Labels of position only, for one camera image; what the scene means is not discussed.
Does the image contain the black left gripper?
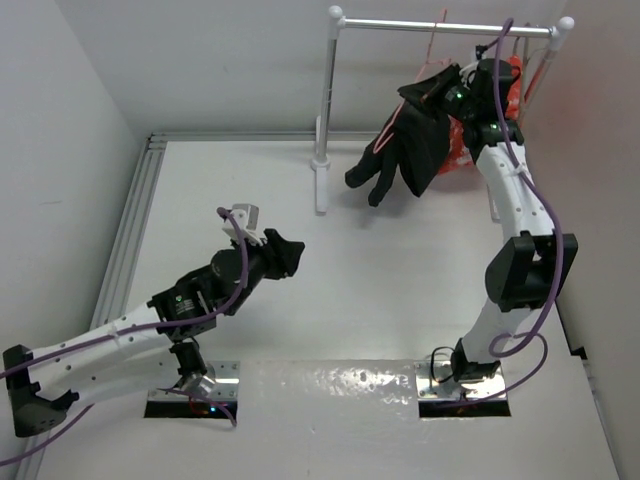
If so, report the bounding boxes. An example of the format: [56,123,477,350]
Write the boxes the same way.
[222,227,302,315]

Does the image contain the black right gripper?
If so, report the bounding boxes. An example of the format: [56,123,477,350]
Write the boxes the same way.
[400,61,480,122]

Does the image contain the dark denim trousers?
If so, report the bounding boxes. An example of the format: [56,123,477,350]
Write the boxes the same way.
[345,102,450,207]

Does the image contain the pink wire hanger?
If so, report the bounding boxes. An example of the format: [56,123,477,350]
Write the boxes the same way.
[373,31,452,154]

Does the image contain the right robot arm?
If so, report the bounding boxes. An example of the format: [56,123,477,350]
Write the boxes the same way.
[398,59,578,383]

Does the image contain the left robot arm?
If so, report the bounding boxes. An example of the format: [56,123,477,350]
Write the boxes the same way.
[1,229,305,438]

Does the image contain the grey hanger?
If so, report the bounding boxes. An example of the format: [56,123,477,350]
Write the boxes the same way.
[506,37,540,124]

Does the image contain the red patterned garment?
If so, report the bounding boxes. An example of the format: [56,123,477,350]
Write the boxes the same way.
[438,58,517,174]

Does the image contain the white clothes rack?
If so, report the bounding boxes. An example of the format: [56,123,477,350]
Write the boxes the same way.
[309,4,576,224]

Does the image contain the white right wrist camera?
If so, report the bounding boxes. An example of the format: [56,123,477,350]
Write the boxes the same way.
[460,45,489,83]

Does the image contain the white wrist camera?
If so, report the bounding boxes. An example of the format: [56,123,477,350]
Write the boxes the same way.
[460,45,489,83]
[217,203,262,246]

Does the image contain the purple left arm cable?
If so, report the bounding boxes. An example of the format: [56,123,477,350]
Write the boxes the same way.
[0,207,251,464]

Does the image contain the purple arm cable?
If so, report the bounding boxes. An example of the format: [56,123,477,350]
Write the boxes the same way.
[439,18,566,409]
[0,207,251,464]

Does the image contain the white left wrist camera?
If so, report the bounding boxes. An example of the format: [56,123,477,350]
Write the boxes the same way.
[217,203,262,246]

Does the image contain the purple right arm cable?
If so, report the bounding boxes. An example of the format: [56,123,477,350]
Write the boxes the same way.
[439,18,566,409]

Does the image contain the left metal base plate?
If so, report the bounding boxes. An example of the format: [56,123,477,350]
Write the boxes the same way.
[171,361,241,402]

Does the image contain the metal base plate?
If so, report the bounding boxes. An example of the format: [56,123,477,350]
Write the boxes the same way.
[171,361,241,402]
[414,358,508,405]

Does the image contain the aluminium table edge rail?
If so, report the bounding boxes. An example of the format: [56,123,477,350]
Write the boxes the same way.
[14,132,166,480]

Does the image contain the black right base cable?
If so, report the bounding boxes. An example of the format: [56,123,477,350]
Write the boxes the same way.
[428,347,464,386]

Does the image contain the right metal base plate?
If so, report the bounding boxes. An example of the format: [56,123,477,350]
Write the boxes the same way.
[414,358,508,405]

